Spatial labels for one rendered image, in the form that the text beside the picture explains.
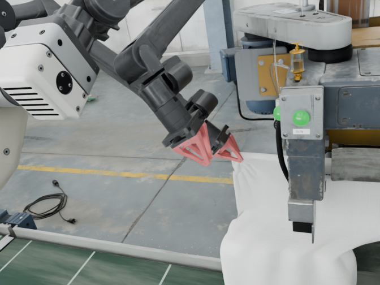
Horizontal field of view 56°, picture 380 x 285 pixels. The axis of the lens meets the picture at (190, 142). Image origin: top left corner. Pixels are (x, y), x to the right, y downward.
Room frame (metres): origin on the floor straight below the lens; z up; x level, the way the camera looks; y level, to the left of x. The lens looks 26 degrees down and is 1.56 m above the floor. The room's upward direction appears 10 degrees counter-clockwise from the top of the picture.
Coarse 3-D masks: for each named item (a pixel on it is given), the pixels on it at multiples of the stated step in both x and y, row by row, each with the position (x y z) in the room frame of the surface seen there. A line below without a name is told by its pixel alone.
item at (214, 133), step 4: (208, 120) 0.91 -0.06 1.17; (208, 124) 0.90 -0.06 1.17; (212, 124) 0.90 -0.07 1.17; (208, 128) 0.89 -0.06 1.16; (212, 128) 0.89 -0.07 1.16; (216, 128) 0.90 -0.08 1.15; (224, 128) 0.91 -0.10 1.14; (208, 132) 0.88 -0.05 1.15; (212, 132) 0.88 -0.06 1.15; (216, 132) 0.88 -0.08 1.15; (220, 132) 0.89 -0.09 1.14; (224, 132) 0.90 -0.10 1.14; (212, 136) 0.88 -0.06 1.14; (216, 136) 0.88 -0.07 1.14; (220, 136) 0.87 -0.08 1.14; (212, 140) 0.87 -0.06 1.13; (216, 140) 0.85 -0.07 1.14; (212, 144) 0.85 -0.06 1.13; (216, 144) 0.84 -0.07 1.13; (212, 148) 0.89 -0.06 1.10
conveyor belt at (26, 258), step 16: (16, 240) 1.61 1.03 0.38; (0, 256) 1.50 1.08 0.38; (16, 256) 1.48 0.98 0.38; (32, 256) 1.45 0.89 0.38; (48, 256) 1.43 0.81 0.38; (64, 256) 1.41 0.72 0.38; (80, 256) 1.39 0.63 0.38; (96, 256) 1.37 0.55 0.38; (112, 256) 1.35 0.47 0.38; (0, 272) 1.38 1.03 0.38; (16, 272) 1.36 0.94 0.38; (32, 272) 1.34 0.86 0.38; (48, 272) 1.32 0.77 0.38; (64, 272) 1.30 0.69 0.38; (80, 272) 1.28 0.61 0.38; (96, 272) 1.26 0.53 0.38; (112, 272) 1.24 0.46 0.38; (128, 272) 1.23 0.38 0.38; (144, 272) 1.21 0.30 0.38; (160, 272) 1.19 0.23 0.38; (176, 272) 1.17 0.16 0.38; (192, 272) 1.16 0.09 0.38; (208, 272) 1.14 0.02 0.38
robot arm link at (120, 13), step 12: (84, 0) 0.67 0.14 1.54; (96, 0) 0.65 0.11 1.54; (108, 0) 0.67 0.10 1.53; (120, 0) 0.69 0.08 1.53; (132, 0) 0.74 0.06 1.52; (144, 0) 0.82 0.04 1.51; (96, 12) 0.66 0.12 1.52; (108, 12) 0.66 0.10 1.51; (120, 12) 0.67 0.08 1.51; (108, 24) 0.68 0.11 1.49
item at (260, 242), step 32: (256, 160) 0.85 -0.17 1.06; (256, 192) 0.86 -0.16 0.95; (288, 192) 0.81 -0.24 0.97; (352, 192) 0.74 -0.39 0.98; (256, 224) 0.83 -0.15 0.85; (288, 224) 0.80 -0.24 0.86; (320, 224) 0.77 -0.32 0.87; (352, 224) 0.74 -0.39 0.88; (224, 256) 0.83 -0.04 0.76; (256, 256) 0.77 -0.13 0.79; (288, 256) 0.73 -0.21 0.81; (320, 256) 0.71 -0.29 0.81; (352, 256) 0.71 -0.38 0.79
